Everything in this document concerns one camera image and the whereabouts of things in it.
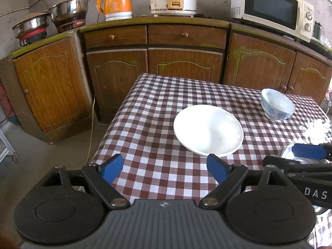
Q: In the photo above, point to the pink cloth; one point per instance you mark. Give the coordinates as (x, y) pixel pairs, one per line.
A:
(329, 94)

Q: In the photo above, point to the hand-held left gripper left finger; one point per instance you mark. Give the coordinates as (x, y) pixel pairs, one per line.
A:
(112, 168)

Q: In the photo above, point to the red white checked tablecloth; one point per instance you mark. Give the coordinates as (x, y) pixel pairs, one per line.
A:
(155, 124)

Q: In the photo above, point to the white microwave oven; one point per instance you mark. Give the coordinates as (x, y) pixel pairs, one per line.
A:
(272, 5)

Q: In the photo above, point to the wide wooden drawer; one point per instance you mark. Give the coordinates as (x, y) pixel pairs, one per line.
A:
(202, 36)

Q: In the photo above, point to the stainless steel bowl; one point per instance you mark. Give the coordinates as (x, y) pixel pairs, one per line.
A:
(285, 152)

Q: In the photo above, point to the steel pot with red knob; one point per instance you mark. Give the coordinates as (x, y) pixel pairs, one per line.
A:
(70, 9)

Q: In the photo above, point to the red induction cooker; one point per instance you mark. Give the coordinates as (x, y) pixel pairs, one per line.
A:
(71, 26)
(32, 39)

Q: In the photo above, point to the wooden cabinet with drawers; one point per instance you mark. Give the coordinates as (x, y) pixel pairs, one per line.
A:
(116, 83)

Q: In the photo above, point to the wide white bowl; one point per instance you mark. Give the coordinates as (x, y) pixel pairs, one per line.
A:
(207, 129)

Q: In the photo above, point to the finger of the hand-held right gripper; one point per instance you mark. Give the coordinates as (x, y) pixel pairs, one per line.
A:
(275, 163)
(307, 151)

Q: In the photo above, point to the white metal rack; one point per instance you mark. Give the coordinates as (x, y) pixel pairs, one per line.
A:
(7, 144)

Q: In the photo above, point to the single-door wooden cabinet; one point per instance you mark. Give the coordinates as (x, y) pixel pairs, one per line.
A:
(51, 88)

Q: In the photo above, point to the black flat cooktop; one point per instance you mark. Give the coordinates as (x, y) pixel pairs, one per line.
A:
(315, 42)

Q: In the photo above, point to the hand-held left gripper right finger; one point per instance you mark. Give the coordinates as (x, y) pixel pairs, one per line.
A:
(216, 168)

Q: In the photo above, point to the faded red sack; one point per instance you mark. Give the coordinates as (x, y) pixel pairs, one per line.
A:
(5, 101)

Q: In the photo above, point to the narrow wooden drawer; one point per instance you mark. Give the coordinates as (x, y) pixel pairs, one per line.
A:
(124, 36)

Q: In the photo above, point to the blue patterned ceramic bowl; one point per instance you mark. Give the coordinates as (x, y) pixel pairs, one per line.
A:
(277, 106)

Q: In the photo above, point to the orange electric kettle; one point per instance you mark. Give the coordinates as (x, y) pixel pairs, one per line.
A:
(116, 5)

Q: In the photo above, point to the clear plastic bag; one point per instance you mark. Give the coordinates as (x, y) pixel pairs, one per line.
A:
(326, 41)

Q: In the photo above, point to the two-door wooden cabinet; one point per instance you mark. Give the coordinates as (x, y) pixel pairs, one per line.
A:
(259, 62)

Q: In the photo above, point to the steel pot with brown lid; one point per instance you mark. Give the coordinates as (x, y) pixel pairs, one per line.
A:
(31, 24)

